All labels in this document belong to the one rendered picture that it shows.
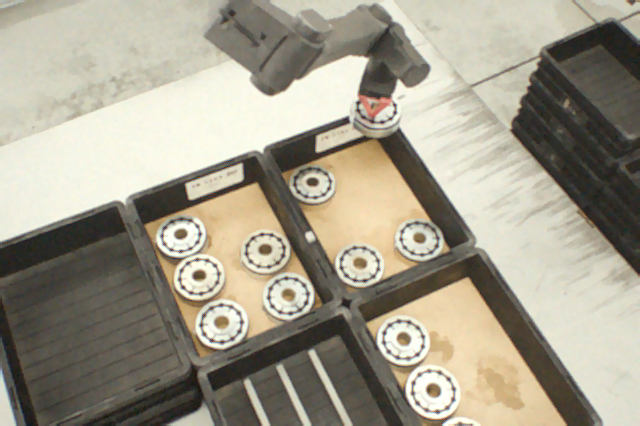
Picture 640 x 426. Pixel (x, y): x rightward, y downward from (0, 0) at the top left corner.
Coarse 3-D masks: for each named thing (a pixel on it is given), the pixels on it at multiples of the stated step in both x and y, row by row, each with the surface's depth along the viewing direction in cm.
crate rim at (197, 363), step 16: (240, 160) 153; (192, 176) 150; (272, 176) 151; (144, 192) 147; (128, 208) 145; (288, 208) 147; (144, 240) 142; (304, 240) 143; (160, 272) 139; (320, 272) 139; (160, 288) 136; (336, 288) 138; (336, 304) 136; (176, 320) 133; (288, 320) 134; (304, 320) 134; (256, 336) 132; (192, 352) 130; (224, 352) 130
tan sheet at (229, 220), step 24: (240, 192) 160; (216, 216) 157; (240, 216) 157; (264, 216) 157; (216, 240) 154; (240, 240) 154; (288, 240) 154; (168, 264) 150; (240, 264) 151; (240, 288) 148; (264, 288) 148; (192, 312) 145; (264, 312) 145; (192, 336) 142
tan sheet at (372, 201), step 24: (360, 144) 169; (336, 168) 165; (360, 168) 165; (384, 168) 165; (336, 192) 161; (360, 192) 162; (384, 192) 162; (408, 192) 162; (312, 216) 158; (336, 216) 158; (360, 216) 158; (384, 216) 158; (408, 216) 159; (336, 240) 155; (360, 240) 155; (384, 240) 155
